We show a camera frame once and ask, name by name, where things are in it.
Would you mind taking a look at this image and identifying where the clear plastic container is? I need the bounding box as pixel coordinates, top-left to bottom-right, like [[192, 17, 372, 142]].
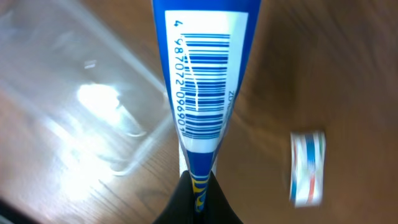
[[0, 0, 175, 200]]

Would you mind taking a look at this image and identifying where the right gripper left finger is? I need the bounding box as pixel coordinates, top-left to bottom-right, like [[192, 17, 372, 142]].
[[153, 170, 194, 224]]

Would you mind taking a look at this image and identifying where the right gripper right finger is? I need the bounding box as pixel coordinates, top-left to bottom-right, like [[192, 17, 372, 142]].
[[203, 172, 243, 224]]

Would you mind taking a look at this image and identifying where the white blue Panadol box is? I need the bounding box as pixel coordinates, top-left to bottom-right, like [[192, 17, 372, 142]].
[[289, 131, 326, 207]]

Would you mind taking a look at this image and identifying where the blue Kool Fever box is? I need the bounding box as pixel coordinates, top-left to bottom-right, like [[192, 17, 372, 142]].
[[152, 0, 261, 213]]

